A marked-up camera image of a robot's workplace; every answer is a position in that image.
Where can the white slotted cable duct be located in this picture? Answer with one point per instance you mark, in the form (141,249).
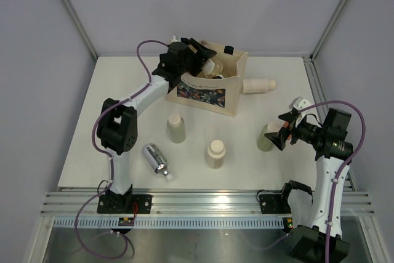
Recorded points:
(181,223)

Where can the orange navy spray bottle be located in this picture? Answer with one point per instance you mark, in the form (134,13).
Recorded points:
(287,125)

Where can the right aluminium frame post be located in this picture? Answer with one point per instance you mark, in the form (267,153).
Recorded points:
(328,29)

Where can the aluminium frame post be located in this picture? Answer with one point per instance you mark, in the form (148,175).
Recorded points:
(328,29)
(77,23)

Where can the silver metallic bottle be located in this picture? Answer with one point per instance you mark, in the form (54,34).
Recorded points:
(157,161)

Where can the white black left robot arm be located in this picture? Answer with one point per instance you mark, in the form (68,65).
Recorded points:
(116,127)

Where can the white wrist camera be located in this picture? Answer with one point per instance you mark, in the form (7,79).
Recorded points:
(174,40)
(300,104)

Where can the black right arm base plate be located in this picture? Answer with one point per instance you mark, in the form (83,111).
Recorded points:
(271,204)

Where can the floral canvas tote bag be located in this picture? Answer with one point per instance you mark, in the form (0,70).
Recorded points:
(220,95)

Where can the green bottle white cap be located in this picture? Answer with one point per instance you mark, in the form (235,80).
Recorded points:
(263,143)
(176,128)

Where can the left aluminium frame post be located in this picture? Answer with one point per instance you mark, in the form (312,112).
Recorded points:
(77,23)

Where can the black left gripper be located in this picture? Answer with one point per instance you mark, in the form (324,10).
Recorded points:
(199,56)

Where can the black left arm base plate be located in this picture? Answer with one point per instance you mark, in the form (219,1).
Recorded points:
(140,204)

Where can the white lotion bottle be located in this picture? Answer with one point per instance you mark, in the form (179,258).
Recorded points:
(258,85)

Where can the aluminium mounting rail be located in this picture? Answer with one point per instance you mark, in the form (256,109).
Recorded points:
(196,204)

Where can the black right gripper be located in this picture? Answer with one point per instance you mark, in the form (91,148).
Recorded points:
(280,137)

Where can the cream bottle white cap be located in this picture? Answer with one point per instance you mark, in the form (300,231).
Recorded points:
(215,154)

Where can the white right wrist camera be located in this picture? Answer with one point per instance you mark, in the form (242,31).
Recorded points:
(300,104)

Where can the clear square perfume bottle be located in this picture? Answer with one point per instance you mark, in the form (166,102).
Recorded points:
(213,68)

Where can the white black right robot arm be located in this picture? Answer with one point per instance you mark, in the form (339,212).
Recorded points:
(316,235)

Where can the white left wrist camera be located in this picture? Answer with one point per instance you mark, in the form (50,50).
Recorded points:
(174,40)

